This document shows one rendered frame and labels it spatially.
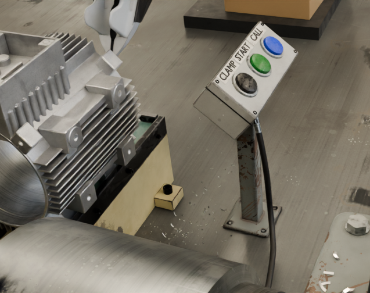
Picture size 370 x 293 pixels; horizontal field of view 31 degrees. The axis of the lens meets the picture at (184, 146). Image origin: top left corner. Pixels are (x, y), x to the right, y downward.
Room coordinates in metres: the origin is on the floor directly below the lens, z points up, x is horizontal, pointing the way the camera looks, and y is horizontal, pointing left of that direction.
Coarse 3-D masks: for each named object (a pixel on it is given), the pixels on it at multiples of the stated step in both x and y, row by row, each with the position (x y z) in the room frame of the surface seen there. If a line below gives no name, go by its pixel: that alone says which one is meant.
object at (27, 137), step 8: (104, 56) 0.77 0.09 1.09; (112, 56) 0.78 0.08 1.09; (96, 64) 0.77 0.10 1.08; (104, 64) 0.77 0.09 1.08; (112, 64) 0.76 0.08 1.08; (120, 64) 0.77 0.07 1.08; (104, 72) 0.77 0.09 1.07; (112, 72) 0.76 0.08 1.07; (24, 128) 0.62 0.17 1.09; (32, 128) 0.63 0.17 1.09; (16, 136) 0.61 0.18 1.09; (24, 136) 0.61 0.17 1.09; (32, 136) 0.62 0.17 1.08; (40, 136) 0.62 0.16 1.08; (16, 144) 0.62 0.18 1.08; (24, 144) 0.61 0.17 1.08; (32, 144) 0.61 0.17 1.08; (24, 152) 0.61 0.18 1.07; (48, 216) 0.62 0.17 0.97; (56, 216) 0.62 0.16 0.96
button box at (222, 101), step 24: (264, 24) 0.82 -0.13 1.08; (240, 48) 0.76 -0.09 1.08; (264, 48) 0.77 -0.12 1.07; (288, 48) 0.80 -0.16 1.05; (240, 72) 0.71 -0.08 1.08; (216, 96) 0.68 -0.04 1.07; (240, 96) 0.68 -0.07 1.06; (264, 96) 0.69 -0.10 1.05; (216, 120) 0.68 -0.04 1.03; (240, 120) 0.66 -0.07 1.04
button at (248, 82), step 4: (236, 76) 0.70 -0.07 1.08; (240, 76) 0.70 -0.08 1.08; (244, 76) 0.70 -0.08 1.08; (248, 76) 0.70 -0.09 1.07; (236, 80) 0.69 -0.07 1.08; (240, 80) 0.69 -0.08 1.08; (244, 80) 0.69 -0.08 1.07; (248, 80) 0.70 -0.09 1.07; (252, 80) 0.70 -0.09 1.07; (240, 84) 0.69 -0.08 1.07; (244, 84) 0.69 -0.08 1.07; (248, 84) 0.69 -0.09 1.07; (252, 84) 0.69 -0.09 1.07; (256, 84) 0.70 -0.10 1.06; (240, 88) 0.69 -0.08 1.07; (244, 88) 0.68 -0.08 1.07; (248, 88) 0.68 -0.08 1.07; (252, 88) 0.69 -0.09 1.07; (256, 88) 0.69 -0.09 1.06; (248, 92) 0.68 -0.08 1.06; (252, 92) 0.69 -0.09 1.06
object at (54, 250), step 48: (0, 240) 0.36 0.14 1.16; (48, 240) 0.36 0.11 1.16; (96, 240) 0.36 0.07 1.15; (144, 240) 0.37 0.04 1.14; (0, 288) 0.31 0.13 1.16; (48, 288) 0.31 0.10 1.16; (96, 288) 0.30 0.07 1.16; (144, 288) 0.30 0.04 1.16; (192, 288) 0.29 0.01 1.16; (240, 288) 0.31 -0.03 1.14
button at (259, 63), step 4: (252, 56) 0.74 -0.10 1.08; (256, 56) 0.74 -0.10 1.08; (260, 56) 0.75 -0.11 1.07; (252, 60) 0.74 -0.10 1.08; (256, 60) 0.74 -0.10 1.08; (260, 60) 0.74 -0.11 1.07; (264, 60) 0.74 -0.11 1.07; (252, 64) 0.73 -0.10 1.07; (256, 64) 0.73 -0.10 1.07; (260, 64) 0.73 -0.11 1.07; (264, 64) 0.74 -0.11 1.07; (268, 64) 0.74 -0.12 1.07; (256, 68) 0.73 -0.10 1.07; (260, 68) 0.73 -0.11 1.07; (264, 68) 0.73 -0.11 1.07; (268, 68) 0.73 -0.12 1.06; (260, 72) 0.73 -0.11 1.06; (264, 72) 0.73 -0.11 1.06
